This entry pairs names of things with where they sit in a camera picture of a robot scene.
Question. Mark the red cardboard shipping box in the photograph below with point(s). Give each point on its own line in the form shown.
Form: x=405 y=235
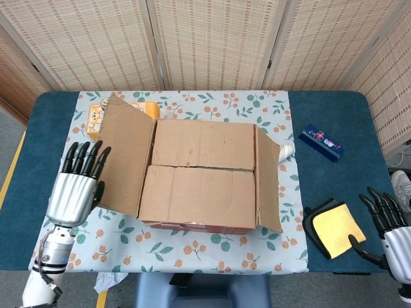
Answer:
x=199 y=192

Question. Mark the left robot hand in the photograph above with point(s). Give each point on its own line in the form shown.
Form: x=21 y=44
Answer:
x=72 y=195

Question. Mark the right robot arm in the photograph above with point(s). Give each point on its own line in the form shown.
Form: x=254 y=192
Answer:
x=405 y=292

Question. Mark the clear plastic wrapper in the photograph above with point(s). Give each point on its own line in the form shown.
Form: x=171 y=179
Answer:
x=167 y=115

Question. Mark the blue padded robot base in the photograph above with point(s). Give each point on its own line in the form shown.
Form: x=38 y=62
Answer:
x=205 y=292

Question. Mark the floral fruit print tablecloth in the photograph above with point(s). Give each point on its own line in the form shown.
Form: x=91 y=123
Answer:
x=160 y=250

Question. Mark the yellow cartoon tissue pack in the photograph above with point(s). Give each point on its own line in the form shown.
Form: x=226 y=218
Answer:
x=94 y=123

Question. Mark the white sneaker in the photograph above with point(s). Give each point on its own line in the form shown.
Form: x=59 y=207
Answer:
x=401 y=189

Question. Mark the yellow cleaning cloth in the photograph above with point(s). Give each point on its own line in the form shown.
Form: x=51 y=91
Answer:
x=335 y=229

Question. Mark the dark blue long box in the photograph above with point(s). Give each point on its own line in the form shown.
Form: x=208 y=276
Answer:
x=321 y=142

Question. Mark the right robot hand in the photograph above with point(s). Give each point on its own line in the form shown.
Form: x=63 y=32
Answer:
x=399 y=247

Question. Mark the woven folding screen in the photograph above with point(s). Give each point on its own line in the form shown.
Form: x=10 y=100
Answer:
x=212 y=41

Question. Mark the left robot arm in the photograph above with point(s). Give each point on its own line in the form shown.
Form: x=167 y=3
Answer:
x=53 y=253

